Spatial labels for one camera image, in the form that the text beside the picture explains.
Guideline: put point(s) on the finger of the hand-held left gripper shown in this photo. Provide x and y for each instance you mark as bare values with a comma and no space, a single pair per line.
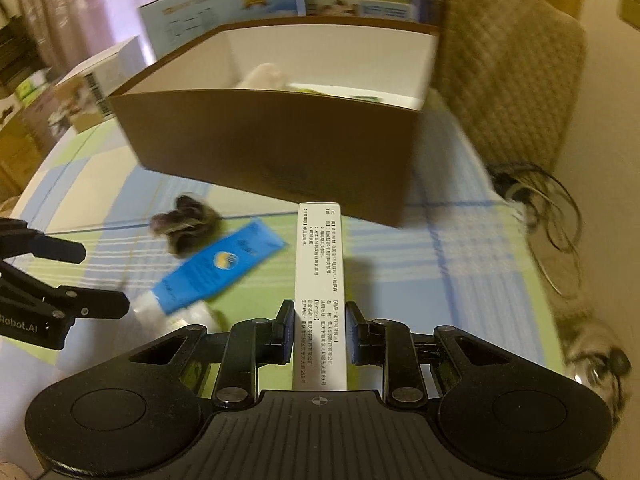
90,302
45,245

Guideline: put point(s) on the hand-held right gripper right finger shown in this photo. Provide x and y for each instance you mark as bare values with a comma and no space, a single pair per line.
352,332

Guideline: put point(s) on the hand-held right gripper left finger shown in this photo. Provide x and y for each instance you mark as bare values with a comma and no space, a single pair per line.
289,332

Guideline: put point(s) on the white medicine box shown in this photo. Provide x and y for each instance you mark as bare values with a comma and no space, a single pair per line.
320,280

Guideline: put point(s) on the blue cream tube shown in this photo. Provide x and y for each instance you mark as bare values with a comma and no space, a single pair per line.
215,270

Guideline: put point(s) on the brown cardboard box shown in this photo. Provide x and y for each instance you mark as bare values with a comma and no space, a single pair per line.
280,150

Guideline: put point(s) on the checked tablecloth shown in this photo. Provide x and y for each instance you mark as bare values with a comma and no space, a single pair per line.
450,270

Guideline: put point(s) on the pile of assorted boxes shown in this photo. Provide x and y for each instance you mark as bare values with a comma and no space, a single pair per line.
22,110

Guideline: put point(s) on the small white printed box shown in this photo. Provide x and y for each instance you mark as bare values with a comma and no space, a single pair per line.
95,90

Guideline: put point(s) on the green flat packet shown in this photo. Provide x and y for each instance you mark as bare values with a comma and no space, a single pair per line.
335,92

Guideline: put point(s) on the pink curtain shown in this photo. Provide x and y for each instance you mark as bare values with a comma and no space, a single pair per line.
65,0

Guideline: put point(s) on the white plush item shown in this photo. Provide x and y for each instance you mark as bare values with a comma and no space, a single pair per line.
262,76

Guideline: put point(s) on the light blue milk carton box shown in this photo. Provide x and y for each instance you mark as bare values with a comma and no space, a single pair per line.
220,5

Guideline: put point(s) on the quilted beige chair cover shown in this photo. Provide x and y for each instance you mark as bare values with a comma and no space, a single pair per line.
505,70

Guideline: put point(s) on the beige wall socket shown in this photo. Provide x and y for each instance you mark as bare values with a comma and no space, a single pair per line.
631,5

